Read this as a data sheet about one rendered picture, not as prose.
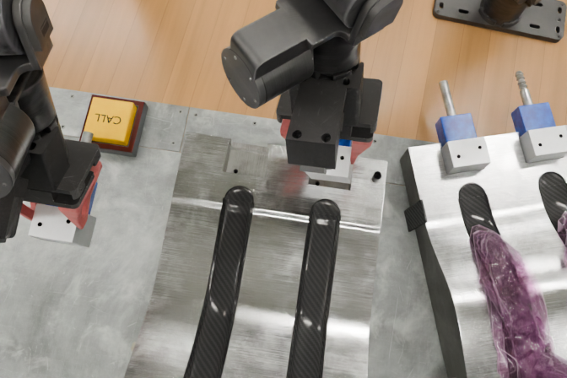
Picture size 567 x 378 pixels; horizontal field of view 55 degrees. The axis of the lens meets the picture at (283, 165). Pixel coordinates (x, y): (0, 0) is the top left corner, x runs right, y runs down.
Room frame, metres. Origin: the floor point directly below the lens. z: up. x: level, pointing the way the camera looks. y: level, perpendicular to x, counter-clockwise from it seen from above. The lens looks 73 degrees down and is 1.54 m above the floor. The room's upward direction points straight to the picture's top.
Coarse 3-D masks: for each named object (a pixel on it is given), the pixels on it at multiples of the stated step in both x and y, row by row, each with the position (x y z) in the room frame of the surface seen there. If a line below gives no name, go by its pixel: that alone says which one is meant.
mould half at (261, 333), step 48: (192, 144) 0.23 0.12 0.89; (192, 192) 0.16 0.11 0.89; (288, 192) 0.16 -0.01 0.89; (336, 192) 0.16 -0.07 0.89; (384, 192) 0.16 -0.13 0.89; (192, 240) 0.10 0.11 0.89; (288, 240) 0.10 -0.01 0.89; (192, 288) 0.05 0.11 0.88; (240, 288) 0.05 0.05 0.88; (288, 288) 0.05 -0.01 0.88; (336, 288) 0.05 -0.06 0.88; (144, 336) -0.01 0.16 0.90; (192, 336) -0.01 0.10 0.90; (240, 336) -0.01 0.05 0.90; (288, 336) -0.01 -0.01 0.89; (336, 336) -0.01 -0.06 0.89
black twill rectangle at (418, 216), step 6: (414, 204) 0.16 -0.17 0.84; (420, 204) 0.16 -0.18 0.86; (408, 210) 0.16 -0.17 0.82; (414, 210) 0.15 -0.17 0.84; (420, 210) 0.15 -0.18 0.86; (408, 216) 0.15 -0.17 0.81; (414, 216) 0.15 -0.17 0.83; (420, 216) 0.14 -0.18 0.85; (408, 222) 0.14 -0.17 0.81; (414, 222) 0.14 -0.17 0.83; (420, 222) 0.13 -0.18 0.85; (426, 222) 0.13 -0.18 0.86; (408, 228) 0.13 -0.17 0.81; (414, 228) 0.13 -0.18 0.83
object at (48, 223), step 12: (84, 132) 0.22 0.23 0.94; (36, 204) 0.13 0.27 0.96; (36, 216) 0.12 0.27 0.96; (48, 216) 0.12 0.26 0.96; (60, 216) 0.12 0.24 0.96; (36, 228) 0.11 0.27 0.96; (48, 228) 0.11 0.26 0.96; (60, 228) 0.11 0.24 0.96; (72, 228) 0.11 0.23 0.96; (84, 228) 0.11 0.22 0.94; (48, 240) 0.10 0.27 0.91; (60, 240) 0.09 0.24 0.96; (72, 240) 0.09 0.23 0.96; (84, 240) 0.10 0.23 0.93
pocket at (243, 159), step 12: (228, 144) 0.23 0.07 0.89; (240, 144) 0.23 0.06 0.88; (228, 156) 0.22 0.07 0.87; (240, 156) 0.22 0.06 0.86; (252, 156) 0.22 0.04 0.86; (264, 156) 0.22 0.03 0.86; (228, 168) 0.20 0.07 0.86; (240, 168) 0.20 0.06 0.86; (252, 168) 0.20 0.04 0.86; (264, 168) 0.20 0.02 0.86
